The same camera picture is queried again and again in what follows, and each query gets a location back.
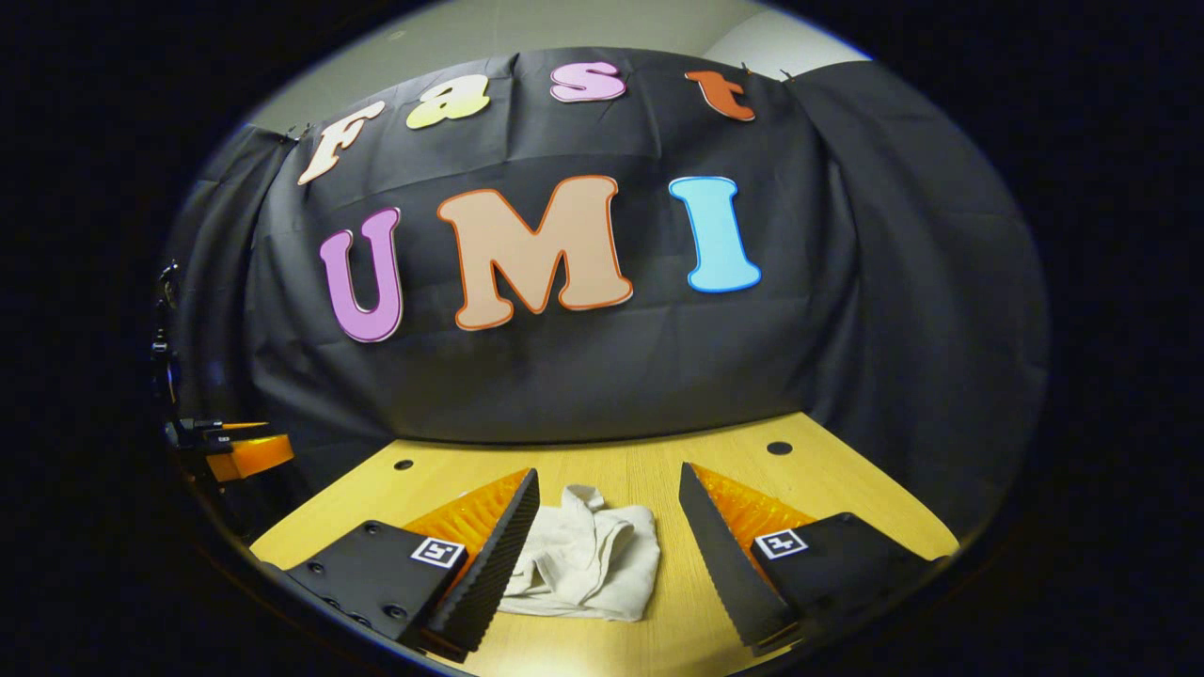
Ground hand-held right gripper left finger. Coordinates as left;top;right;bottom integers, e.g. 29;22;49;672
282;467;542;661

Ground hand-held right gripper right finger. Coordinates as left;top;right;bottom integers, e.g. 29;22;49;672
678;462;947;657

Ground white jeans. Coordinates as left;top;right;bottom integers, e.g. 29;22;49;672
498;483;662;623

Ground black backdrop cloth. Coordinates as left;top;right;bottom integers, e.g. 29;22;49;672
160;45;1050;542

